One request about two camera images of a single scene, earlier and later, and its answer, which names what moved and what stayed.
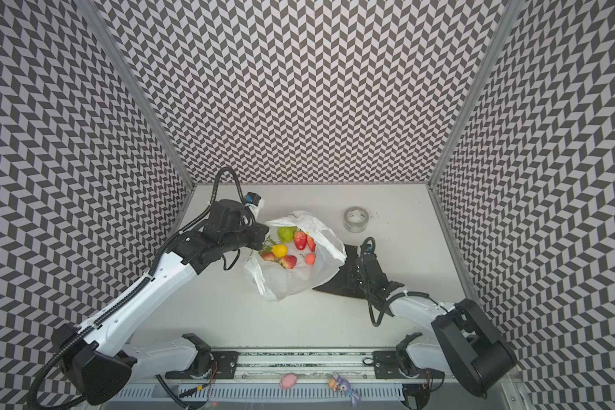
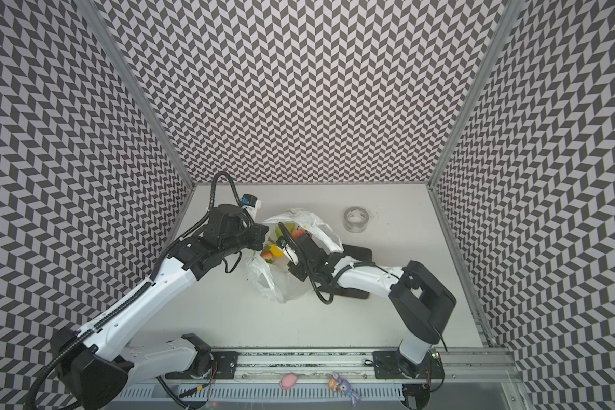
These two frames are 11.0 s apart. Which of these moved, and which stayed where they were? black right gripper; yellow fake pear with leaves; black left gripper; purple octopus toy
Moved: black right gripper
Stayed: yellow fake pear with leaves; black left gripper; purple octopus toy
